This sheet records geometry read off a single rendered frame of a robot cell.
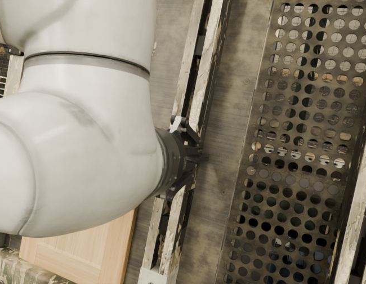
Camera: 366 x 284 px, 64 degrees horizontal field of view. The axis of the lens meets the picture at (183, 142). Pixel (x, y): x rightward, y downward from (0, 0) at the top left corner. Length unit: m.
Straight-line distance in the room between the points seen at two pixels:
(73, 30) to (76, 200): 0.12
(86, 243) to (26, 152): 0.63
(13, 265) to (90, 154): 0.75
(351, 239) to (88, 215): 0.45
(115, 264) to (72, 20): 0.61
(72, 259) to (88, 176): 0.64
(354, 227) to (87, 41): 0.49
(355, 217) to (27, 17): 0.52
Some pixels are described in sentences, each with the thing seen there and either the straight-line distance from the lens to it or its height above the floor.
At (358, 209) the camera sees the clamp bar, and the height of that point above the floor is 1.22.
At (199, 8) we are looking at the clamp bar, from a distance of 0.63.
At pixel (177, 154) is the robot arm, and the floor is 1.38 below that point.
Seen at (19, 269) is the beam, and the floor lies 0.90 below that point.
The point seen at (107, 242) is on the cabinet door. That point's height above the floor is 1.00.
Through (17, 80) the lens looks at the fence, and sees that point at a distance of 0.90.
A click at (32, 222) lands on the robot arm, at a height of 1.44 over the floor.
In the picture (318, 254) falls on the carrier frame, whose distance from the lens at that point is 1.44.
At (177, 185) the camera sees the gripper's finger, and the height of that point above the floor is 1.27.
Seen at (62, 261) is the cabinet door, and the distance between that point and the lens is 0.85.
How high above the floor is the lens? 1.56
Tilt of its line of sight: 31 degrees down
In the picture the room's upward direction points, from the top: straight up
